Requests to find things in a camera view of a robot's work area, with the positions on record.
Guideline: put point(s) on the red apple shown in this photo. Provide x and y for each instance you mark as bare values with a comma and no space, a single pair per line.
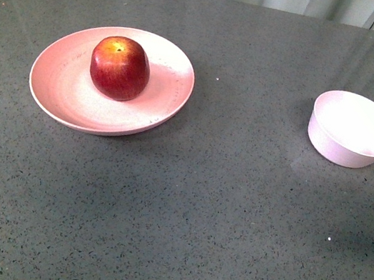
119,68

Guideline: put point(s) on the pink plate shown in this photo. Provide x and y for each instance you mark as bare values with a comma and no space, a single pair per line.
61,85

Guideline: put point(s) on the pale pink bowl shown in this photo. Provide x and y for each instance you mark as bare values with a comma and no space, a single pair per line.
341,128

